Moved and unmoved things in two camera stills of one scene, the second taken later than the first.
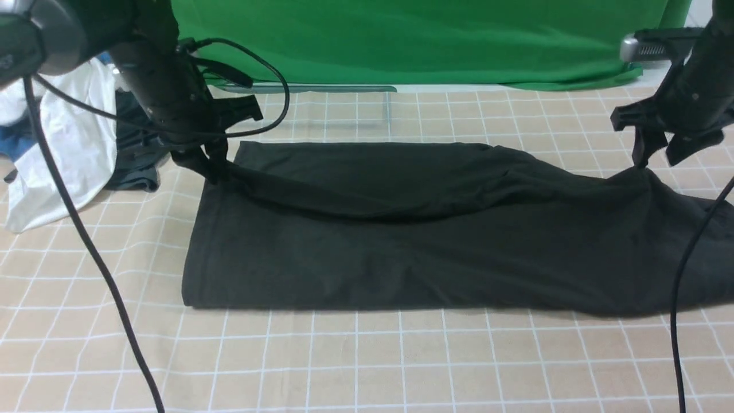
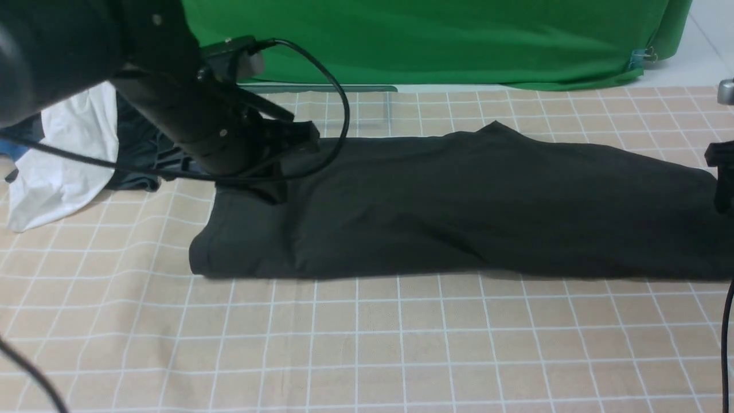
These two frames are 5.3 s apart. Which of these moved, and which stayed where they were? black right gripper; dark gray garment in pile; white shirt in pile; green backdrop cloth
Moved: black right gripper
Stayed: white shirt in pile; green backdrop cloth; dark gray garment in pile
